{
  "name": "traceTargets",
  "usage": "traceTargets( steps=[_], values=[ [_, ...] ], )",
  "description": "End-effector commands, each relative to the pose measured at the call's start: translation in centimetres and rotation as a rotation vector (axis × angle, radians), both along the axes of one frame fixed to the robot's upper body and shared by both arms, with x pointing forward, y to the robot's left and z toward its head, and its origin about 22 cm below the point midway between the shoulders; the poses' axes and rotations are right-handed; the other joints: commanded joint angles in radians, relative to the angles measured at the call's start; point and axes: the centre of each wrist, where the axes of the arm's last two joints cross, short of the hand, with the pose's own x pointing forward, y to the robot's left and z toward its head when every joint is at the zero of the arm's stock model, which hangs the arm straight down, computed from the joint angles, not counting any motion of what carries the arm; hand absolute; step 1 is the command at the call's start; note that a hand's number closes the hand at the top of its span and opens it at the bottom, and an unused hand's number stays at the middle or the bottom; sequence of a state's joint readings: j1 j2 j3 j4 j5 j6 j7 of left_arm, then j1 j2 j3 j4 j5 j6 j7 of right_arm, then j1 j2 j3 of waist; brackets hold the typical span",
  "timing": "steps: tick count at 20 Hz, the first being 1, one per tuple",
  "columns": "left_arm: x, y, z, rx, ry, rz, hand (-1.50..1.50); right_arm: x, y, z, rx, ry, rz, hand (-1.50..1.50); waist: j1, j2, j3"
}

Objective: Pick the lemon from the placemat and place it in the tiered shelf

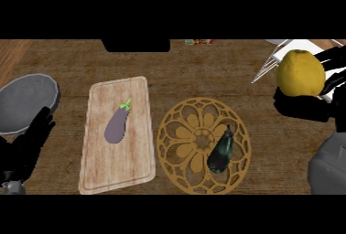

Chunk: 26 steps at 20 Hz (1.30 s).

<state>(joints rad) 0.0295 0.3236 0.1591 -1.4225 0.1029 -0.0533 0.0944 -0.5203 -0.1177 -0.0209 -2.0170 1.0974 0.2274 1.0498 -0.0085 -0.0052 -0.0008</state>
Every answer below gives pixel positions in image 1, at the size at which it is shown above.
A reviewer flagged colourful small packet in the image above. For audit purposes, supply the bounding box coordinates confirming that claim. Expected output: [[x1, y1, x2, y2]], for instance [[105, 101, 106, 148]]
[[183, 38, 213, 46]]

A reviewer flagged purple eggplant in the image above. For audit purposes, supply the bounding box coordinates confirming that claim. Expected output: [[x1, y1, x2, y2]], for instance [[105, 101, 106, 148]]
[[102, 98, 133, 144]]

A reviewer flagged gold floral round placemat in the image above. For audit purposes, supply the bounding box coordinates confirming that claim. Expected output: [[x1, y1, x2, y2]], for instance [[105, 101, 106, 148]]
[[155, 97, 252, 196]]

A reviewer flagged yellow lemon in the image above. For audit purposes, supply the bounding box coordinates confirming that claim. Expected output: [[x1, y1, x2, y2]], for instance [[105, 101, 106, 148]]
[[275, 49, 326, 98]]

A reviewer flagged black box appliance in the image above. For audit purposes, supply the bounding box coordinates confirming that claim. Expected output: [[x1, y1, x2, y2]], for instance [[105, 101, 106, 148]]
[[100, 38, 171, 53]]

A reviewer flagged grey round plate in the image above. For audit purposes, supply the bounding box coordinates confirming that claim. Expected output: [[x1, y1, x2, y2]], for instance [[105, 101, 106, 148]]
[[0, 73, 62, 136]]

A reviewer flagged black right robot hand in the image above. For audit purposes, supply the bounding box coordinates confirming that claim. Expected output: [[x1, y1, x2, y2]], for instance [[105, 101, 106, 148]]
[[272, 45, 346, 133]]

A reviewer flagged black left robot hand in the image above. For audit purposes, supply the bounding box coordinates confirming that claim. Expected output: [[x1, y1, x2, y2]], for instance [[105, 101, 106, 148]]
[[0, 106, 56, 183]]

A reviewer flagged pale wooden cutting board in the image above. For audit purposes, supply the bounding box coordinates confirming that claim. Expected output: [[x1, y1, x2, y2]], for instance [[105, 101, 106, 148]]
[[77, 75, 158, 196]]

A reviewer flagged dark green eggplant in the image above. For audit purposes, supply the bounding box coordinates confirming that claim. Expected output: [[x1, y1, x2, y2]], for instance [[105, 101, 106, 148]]
[[207, 123, 235, 175]]

